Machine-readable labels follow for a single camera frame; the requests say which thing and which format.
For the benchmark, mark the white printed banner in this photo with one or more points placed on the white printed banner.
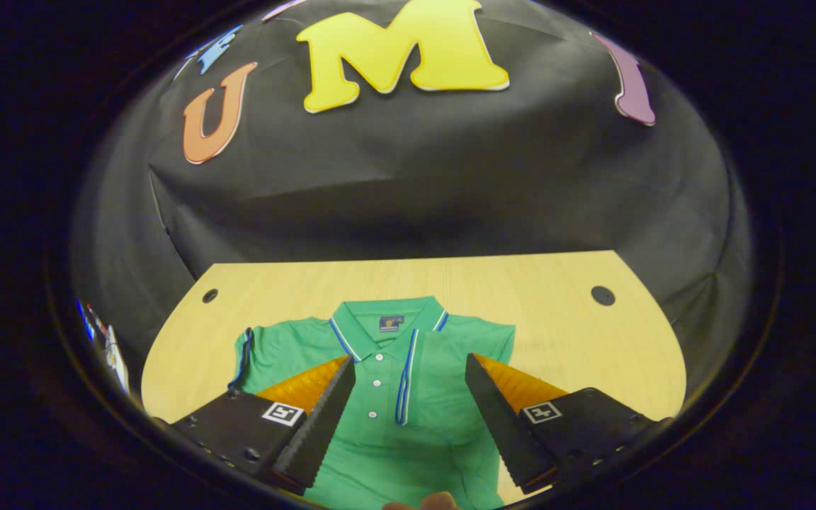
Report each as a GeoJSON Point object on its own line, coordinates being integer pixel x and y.
{"type": "Point", "coordinates": [114, 361]}

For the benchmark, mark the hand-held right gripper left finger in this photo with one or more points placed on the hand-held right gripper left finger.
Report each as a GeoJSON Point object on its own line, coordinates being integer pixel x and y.
{"type": "Point", "coordinates": [319, 432]}

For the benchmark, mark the green T-shirt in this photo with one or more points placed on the green T-shirt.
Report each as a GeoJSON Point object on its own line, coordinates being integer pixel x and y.
{"type": "Point", "coordinates": [443, 397]}

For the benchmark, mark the black table grommet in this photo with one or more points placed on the black table grommet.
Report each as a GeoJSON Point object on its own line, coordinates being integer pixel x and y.
{"type": "Point", "coordinates": [603, 295]}
{"type": "Point", "coordinates": [210, 295]}

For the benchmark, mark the black backdrop cloth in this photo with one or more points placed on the black backdrop cloth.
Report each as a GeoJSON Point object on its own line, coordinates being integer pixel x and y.
{"type": "Point", "coordinates": [415, 177]}

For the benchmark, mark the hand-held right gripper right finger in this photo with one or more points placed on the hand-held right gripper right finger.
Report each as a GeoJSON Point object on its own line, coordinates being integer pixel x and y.
{"type": "Point", "coordinates": [503, 432]}

